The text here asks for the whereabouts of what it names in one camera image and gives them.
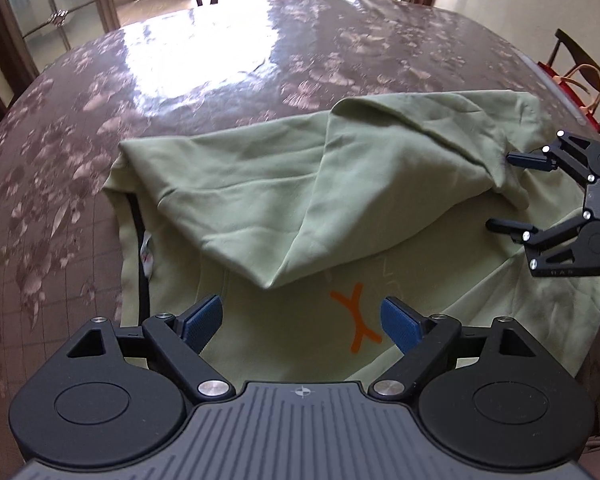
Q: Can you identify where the dark wooden chair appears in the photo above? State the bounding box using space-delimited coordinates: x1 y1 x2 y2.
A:
550 29 600 133

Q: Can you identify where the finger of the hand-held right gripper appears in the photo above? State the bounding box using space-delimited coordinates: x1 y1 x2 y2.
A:
506 130 600 184
486 209 595 275

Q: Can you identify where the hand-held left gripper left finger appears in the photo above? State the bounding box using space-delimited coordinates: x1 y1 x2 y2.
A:
65 294 233 403

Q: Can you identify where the light green t-shirt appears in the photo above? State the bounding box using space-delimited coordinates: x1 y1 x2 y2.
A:
101 89 600 383

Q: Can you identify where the red bag with tan handles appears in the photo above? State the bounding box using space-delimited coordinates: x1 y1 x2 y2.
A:
537 62 600 127

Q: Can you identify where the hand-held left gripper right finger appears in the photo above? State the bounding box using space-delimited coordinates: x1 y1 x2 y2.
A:
369 295 537 403

